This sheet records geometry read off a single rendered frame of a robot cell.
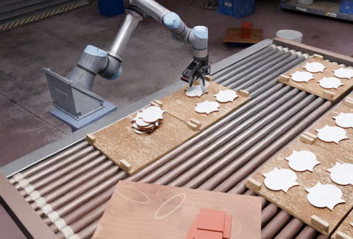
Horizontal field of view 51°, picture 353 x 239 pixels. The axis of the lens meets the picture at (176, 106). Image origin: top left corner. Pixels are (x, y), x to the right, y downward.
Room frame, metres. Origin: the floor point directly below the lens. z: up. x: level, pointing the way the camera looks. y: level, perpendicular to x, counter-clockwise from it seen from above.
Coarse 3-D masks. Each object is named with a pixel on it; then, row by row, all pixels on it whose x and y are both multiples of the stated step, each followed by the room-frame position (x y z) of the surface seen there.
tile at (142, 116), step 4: (148, 108) 1.53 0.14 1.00; (152, 108) 1.53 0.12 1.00; (156, 108) 1.53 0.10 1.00; (144, 112) 1.49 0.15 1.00; (148, 112) 1.49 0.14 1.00; (152, 112) 1.49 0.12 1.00; (156, 112) 1.49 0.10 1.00; (160, 112) 1.49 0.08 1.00; (164, 112) 1.50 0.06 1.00; (140, 116) 1.46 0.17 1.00; (144, 116) 1.46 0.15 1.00; (148, 116) 1.46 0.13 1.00; (152, 116) 1.46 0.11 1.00; (156, 116) 1.46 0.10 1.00; (160, 116) 1.46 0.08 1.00; (144, 120) 1.43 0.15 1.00; (148, 120) 1.42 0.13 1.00; (152, 120) 1.42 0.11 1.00; (156, 120) 1.43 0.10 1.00
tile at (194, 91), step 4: (188, 88) 1.81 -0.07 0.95; (192, 88) 1.81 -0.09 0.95; (196, 88) 1.81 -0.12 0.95; (200, 88) 1.81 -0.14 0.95; (188, 92) 1.77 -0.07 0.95; (192, 92) 1.77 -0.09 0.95; (196, 92) 1.76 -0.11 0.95; (200, 92) 1.76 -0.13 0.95; (208, 92) 1.77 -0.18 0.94; (188, 96) 1.74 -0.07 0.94; (192, 96) 1.73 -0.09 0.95; (196, 96) 1.74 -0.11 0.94; (200, 96) 1.73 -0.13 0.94
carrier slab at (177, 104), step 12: (192, 84) 1.89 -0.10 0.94; (216, 84) 1.87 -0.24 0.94; (168, 96) 1.76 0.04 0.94; (180, 96) 1.75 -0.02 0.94; (204, 96) 1.74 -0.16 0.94; (240, 96) 1.73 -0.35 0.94; (168, 108) 1.63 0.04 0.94; (180, 108) 1.63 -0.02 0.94; (192, 108) 1.62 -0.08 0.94; (228, 108) 1.61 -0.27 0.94; (180, 120) 1.53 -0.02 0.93; (204, 120) 1.51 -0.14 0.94; (216, 120) 1.51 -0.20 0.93
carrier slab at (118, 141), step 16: (112, 128) 1.47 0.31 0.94; (128, 128) 1.46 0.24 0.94; (160, 128) 1.45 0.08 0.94; (176, 128) 1.45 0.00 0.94; (96, 144) 1.35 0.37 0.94; (112, 144) 1.34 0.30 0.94; (128, 144) 1.34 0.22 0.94; (144, 144) 1.33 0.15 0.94; (160, 144) 1.33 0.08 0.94; (176, 144) 1.32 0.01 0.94; (112, 160) 1.24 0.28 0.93; (128, 160) 1.23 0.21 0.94; (144, 160) 1.22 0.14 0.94
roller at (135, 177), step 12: (276, 84) 1.88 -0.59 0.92; (264, 96) 1.76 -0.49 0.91; (240, 108) 1.63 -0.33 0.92; (228, 120) 1.54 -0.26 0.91; (204, 132) 1.43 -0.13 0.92; (192, 144) 1.36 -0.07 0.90; (168, 156) 1.27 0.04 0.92; (144, 168) 1.19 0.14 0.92; (156, 168) 1.21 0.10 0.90; (132, 180) 1.13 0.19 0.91; (108, 192) 1.06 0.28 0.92; (84, 204) 1.00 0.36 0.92; (96, 204) 1.00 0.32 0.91; (72, 216) 0.94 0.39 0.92; (60, 228) 0.90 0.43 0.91
